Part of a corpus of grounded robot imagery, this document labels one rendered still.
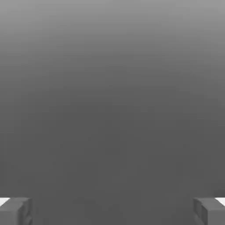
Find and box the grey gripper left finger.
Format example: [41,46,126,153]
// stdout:
[0,196,33,225]

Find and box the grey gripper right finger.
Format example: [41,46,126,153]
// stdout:
[192,197,225,225]

